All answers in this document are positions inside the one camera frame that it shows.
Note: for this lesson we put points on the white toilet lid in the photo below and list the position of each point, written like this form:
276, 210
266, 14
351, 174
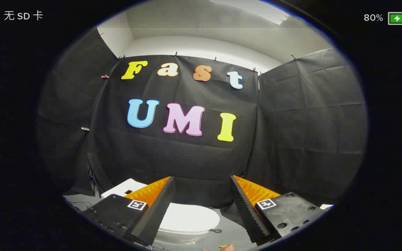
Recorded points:
190, 218

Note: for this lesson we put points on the black backdrop cloth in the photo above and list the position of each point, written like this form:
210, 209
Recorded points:
187, 157

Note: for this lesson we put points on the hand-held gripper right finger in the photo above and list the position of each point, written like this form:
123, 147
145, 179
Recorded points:
244, 209

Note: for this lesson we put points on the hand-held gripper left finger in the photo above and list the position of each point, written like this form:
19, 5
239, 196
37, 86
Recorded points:
159, 209

